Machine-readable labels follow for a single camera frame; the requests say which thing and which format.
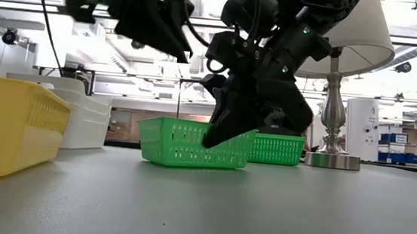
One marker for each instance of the green plastic mesh basket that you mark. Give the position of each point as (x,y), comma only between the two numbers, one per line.
(277,149)
(172,142)

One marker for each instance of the yellow plastic mesh basket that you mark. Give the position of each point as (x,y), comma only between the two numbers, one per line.
(10,130)

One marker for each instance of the blue storage bin row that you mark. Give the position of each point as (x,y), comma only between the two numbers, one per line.
(405,158)

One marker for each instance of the grey table mat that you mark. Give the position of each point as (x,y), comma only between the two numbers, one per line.
(200,207)

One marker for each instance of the blue storage bin white label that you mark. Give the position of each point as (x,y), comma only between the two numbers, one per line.
(390,138)

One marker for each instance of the white shade silver table lamp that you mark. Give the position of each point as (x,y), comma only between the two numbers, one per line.
(359,39)

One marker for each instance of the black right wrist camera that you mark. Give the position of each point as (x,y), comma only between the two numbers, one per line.
(233,51)

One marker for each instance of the black round ceiling camera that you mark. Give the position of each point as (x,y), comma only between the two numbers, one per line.
(10,37)
(403,67)

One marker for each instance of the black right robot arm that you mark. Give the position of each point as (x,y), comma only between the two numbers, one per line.
(316,5)

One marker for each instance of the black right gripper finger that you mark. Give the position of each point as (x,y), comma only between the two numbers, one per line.
(233,119)
(217,84)

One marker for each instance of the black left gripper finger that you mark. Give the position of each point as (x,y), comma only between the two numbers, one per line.
(156,25)

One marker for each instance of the white plastic basket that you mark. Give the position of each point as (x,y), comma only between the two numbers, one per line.
(45,81)
(86,129)

